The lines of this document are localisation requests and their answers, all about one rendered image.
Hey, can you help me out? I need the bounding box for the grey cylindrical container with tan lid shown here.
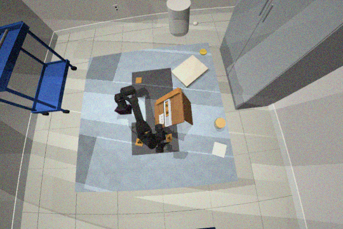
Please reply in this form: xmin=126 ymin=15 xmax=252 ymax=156
xmin=214 ymin=118 xmax=225 ymax=129

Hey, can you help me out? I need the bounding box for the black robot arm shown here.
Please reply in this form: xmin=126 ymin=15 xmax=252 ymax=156
xmin=114 ymin=85 xmax=166 ymax=149

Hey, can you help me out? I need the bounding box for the beige rectangular block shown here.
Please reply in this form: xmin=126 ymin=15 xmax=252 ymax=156
xmin=171 ymin=55 xmax=208 ymax=88

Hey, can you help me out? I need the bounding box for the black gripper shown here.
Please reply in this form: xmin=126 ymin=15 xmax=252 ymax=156
xmin=151 ymin=124 xmax=169 ymax=153

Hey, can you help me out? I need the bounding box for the brown board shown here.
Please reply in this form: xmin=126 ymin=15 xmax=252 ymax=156
xmin=154 ymin=88 xmax=193 ymax=128

